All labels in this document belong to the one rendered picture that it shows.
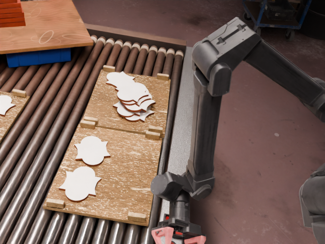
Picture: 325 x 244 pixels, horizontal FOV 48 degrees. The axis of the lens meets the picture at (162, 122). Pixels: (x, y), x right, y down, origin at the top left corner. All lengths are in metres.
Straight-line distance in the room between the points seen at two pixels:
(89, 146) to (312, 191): 0.99
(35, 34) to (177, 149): 0.92
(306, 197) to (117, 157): 0.92
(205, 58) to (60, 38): 1.23
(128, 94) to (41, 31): 0.60
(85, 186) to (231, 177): 1.59
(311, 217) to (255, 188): 2.10
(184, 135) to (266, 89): 2.22
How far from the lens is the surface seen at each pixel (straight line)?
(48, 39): 1.87
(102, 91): 1.69
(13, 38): 1.89
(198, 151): 0.89
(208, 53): 0.74
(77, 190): 1.28
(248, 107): 3.37
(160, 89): 1.74
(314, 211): 0.60
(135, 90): 1.60
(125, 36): 2.12
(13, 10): 1.96
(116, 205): 1.25
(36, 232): 1.24
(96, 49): 2.03
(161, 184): 0.96
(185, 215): 1.00
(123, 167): 1.36
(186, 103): 1.71
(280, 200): 2.70
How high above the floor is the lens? 1.96
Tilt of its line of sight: 41 degrees down
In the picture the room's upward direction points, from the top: 9 degrees clockwise
